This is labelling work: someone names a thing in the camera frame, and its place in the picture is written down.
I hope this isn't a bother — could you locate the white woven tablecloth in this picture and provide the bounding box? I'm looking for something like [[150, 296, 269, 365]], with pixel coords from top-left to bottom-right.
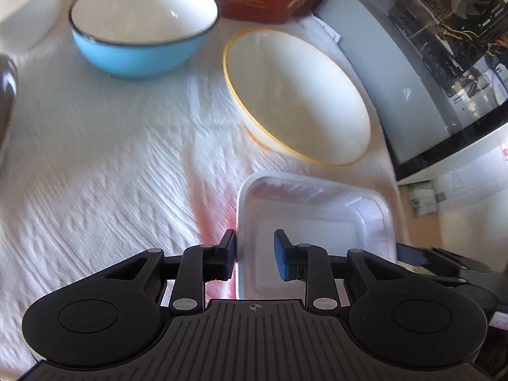
[[0, 0, 402, 366]]

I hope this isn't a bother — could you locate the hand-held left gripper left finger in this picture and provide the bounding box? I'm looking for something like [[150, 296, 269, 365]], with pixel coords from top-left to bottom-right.
[[101, 228, 237, 318]]

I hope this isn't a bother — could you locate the white deep dish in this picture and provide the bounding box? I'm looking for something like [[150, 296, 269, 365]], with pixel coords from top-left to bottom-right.
[[0, 0, 65, 45]]

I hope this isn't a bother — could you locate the white square foam tray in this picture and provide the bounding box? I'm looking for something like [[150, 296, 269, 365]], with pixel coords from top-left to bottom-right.
[[235, 170, 398, 301]]

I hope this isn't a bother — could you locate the green and white packet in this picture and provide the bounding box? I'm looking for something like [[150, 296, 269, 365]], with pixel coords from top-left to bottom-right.
[[409, 182, 439, 217]]

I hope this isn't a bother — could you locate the blue enamel bowl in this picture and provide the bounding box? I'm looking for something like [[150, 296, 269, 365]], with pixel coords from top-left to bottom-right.
[[68, 0, 220, 80]]

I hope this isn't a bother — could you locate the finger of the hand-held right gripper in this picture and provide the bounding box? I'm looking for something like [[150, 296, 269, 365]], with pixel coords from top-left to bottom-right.
[[413, 268, 471, 289], [396, 242, 493, 274]]

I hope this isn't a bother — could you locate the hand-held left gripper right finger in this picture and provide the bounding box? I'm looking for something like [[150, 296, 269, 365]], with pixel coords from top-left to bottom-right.
[[272, 229, 408, 317]]

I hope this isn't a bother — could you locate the white box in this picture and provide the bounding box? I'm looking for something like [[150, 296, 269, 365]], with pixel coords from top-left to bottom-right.
[[434, 125, 508, 212]]

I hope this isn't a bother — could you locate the dark brown object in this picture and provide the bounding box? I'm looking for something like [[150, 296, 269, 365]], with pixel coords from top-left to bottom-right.
[[0, 53, 19, 145]]

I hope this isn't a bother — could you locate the white bowl with yellow rim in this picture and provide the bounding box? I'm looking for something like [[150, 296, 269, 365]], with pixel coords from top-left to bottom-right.
[[222, 28, 372, 167]]

